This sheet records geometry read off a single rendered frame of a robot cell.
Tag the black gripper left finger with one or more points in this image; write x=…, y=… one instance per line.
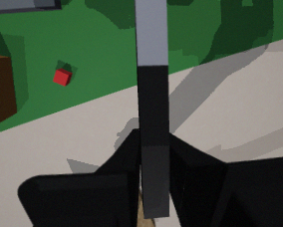
x=112, y=189

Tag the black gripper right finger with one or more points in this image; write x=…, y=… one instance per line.
x=201, y=185

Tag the green flat mat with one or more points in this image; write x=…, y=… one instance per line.
x=95, y=40

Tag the red cube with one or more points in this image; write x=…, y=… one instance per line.
x=62, y=77

